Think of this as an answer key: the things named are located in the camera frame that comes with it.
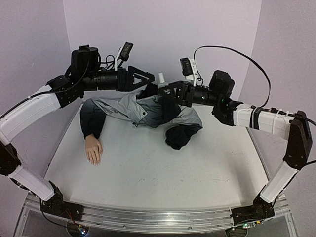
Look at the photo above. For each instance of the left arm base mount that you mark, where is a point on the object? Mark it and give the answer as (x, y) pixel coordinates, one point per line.
(58, 207)

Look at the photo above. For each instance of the clear nail polish bottle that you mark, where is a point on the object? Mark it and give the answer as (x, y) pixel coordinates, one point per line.
(162, 85)

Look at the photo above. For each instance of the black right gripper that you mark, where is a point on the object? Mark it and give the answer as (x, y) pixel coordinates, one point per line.
(185, 93)

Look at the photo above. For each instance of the grey and black jacket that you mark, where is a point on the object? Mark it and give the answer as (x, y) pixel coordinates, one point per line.
(145, 108)

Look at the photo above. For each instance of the white nail polish brush cap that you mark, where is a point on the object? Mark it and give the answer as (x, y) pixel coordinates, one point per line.
(161, 78)

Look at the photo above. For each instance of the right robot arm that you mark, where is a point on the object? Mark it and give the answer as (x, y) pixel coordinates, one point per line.
(291, 127)

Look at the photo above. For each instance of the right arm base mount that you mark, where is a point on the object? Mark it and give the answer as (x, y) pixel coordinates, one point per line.
(258, 211)

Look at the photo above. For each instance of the small green circuit board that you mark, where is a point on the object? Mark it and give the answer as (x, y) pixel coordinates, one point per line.
(77, 230)

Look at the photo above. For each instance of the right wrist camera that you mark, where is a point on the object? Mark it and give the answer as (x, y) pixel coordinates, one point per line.
(189, 69)

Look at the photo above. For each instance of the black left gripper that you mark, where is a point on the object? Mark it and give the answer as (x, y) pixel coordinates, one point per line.
(126, 80)

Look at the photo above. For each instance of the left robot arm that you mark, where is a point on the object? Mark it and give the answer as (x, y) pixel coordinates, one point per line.
(85, 73)

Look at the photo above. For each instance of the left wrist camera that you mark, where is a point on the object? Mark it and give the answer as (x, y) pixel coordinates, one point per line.
(123, 54)

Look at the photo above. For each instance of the mannequin hand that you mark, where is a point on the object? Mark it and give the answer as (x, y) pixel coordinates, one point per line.
(93, 151)

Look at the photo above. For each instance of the aluminium table front rail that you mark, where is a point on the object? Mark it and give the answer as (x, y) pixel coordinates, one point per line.
(161, 221)

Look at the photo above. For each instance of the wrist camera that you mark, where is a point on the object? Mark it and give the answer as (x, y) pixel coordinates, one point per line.
(123, 54)
(189, 69)

